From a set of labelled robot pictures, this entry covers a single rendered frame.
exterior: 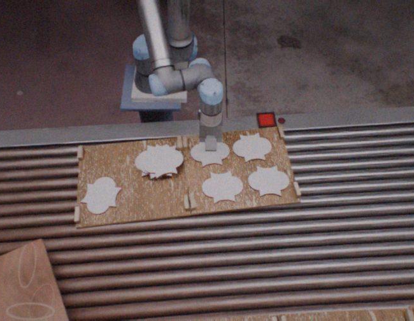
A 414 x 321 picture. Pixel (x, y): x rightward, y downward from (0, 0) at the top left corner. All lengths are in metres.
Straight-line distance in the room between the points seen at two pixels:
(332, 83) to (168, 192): 2.00
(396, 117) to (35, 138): 1.50
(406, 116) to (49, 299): 1.53
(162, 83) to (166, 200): 0.44
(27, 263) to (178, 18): 1.01
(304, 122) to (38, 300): 1.20
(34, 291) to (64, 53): 2.42
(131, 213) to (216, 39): 2.20
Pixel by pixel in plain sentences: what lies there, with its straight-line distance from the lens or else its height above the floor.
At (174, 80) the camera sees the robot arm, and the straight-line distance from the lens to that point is 1.43.
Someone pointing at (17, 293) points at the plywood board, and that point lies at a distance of 1.46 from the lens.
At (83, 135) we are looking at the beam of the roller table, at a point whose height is 0.92.
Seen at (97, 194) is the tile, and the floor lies 0.95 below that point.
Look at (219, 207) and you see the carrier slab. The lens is 1.56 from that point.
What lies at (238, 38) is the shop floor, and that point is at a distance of 3.54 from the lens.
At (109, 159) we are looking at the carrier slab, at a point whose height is 0.94.
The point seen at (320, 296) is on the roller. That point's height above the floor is 0.92.
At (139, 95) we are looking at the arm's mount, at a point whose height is 0.90.
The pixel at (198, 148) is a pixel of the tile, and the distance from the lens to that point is 1.68.
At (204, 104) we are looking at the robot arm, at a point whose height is 1.27.
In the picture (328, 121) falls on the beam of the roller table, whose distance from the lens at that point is 1.87.
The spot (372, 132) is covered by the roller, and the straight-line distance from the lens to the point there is 1.89.
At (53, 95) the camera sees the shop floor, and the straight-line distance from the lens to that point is 3.29.
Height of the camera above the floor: 2.34
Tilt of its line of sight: 58 degrees down
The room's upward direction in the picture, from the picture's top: straight up
